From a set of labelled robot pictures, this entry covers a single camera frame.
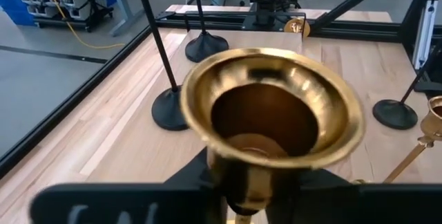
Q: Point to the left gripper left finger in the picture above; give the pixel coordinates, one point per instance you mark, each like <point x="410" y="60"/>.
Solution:
<point x="121" y="203"/>

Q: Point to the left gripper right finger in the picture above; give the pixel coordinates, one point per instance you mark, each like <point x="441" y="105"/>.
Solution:
<point x="362" y="206"/>

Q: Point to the black candlestick holder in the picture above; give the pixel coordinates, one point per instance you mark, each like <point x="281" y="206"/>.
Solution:
<point x="169" y="111"/>
<point x="395" y="115"/>
<point x="206" y="47"/>

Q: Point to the tall gold candlestick holder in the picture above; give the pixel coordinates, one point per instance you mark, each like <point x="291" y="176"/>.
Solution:
<point x="433" y="122"/>

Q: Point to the medium gold candlestick holder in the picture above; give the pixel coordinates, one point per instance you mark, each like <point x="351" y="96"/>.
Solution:
<point x="269" y="113"/>

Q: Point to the short gold candlestick holder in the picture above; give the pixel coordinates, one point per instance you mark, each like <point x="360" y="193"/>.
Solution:
<point x="296" y="27"/>

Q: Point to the silver aluminium extrusion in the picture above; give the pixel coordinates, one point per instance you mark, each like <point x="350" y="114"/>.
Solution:
<point x="424" y="34"/>

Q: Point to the cart with grey bins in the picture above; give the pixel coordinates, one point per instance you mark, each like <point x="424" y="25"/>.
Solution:
<point x="76" y="2"/>

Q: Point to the black aluminium station frame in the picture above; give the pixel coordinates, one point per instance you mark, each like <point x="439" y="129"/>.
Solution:
<point x="362" y="28"/>

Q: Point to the wooden riser with black frame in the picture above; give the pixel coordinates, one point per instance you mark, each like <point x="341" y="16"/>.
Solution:
<point x="241" y="40"/>

